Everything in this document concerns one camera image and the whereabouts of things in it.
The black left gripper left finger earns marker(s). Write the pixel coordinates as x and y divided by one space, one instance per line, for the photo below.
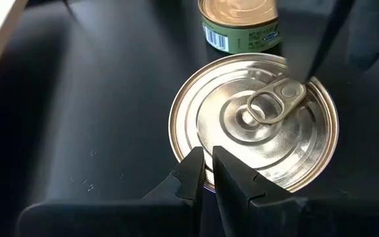
163 214

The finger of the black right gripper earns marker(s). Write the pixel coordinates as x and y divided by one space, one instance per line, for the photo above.
304 36
377 26

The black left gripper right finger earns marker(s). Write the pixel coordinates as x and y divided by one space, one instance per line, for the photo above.
258 214

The green albacore tuna can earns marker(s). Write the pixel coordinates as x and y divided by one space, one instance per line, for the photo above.
242 39
209 115

